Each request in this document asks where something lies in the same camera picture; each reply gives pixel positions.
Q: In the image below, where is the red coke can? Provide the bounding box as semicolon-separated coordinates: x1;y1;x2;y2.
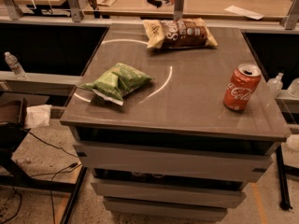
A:
223;63;262;111

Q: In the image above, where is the green jalapeno chip bag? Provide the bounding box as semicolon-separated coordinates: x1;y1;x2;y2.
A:
79;63;152;105

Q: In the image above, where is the brown and yellow chip bag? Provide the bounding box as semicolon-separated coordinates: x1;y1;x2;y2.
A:
143;18;218;49

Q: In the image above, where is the grey drawer cabinet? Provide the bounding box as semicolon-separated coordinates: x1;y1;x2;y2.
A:
61;24;289;221

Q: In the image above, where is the white crumpled paper towel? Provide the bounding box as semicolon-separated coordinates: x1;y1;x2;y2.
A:
24;105;51;129

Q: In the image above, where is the white paper sheet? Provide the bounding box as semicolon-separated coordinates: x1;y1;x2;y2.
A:
225;6;263;20

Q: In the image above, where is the clear plastic water bottle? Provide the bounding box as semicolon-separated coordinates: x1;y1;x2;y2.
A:
5;51;27;80

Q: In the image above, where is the wooden background desk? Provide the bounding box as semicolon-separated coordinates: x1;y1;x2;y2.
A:
98;0;292;20

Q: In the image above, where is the black floor cable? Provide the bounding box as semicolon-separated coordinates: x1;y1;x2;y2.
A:
0;131;82;224

